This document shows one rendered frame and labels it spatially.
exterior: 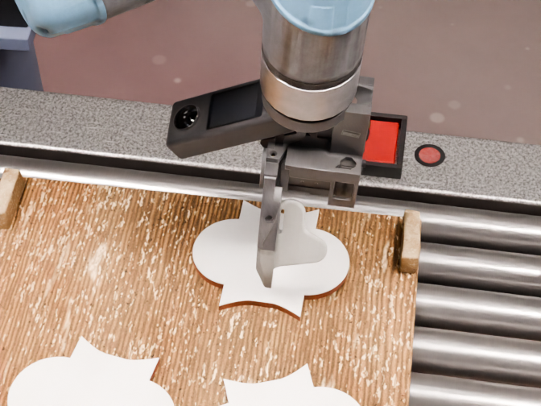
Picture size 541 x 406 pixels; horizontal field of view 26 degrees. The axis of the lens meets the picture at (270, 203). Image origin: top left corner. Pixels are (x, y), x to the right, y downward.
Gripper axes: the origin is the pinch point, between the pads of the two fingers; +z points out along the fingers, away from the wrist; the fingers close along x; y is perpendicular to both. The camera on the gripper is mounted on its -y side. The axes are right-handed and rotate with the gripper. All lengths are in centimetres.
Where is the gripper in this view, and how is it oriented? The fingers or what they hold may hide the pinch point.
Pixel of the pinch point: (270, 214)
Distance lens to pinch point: 107.5
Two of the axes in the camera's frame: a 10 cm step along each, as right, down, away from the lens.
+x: 1.2, -8.4, 5.2
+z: -0.4, 5.2, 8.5
